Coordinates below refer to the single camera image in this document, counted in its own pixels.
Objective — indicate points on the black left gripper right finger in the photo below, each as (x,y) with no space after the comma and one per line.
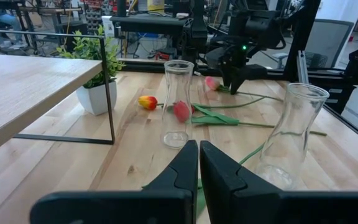
(228,193)

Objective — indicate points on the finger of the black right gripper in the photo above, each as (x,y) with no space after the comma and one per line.
(239,79)
(227,74)

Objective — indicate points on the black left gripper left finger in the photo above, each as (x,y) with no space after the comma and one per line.
(120,208)

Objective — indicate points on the pink artificial tulip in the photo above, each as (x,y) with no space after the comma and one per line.
(210,83)

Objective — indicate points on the maroon artificial tulip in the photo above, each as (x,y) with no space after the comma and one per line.
(250,154)

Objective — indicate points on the clear glass vase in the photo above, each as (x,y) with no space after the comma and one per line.
(179,77)
(303,105)

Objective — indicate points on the yellow and red artificial tulip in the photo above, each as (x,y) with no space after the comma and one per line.
(148,102)

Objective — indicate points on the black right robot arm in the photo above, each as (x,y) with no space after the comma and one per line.
(259,28)

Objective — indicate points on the red hand tool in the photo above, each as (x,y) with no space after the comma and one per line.
(163,56)

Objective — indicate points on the black background table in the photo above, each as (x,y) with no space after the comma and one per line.
(148,23)

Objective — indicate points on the green plant in white pot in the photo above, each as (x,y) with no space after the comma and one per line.
(96,98)

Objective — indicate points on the white paper sign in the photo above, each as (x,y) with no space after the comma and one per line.
(108,28)

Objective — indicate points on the person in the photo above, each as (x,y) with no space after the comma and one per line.
(2,20)

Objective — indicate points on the silver aluminium bracket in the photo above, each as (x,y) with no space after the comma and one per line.
(302,68)

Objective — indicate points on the wooden shelf with black frame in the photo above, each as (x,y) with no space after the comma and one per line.
(26,81)

